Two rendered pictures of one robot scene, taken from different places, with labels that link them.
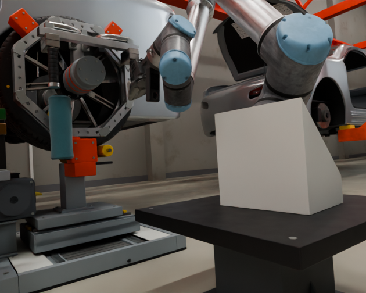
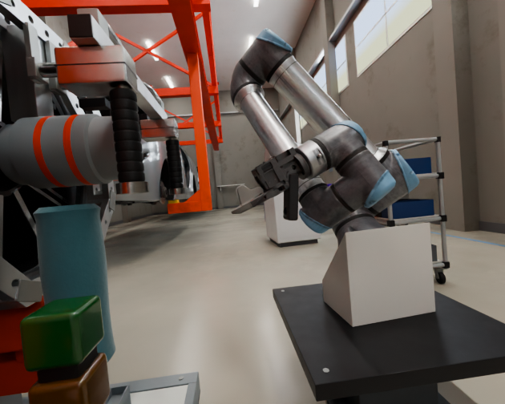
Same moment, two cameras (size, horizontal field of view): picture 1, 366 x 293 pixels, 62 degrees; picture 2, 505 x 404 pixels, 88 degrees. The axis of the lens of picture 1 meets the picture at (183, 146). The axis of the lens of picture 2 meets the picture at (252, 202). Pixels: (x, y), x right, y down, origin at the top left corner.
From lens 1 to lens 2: 1.09 m
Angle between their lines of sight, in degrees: 58
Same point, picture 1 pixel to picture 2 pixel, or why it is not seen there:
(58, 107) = (92, 237)
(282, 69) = (393, 194)
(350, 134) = (178, 208)
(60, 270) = not seen: outside the picture
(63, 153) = (109, 349)
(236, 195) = (372, 311)
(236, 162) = (371, 280)
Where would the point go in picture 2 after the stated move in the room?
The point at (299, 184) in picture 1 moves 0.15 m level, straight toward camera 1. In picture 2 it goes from (428, 289) to (490, 302)
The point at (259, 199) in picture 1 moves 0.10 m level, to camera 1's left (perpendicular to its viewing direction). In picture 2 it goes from (396, 309) to (393, 325)
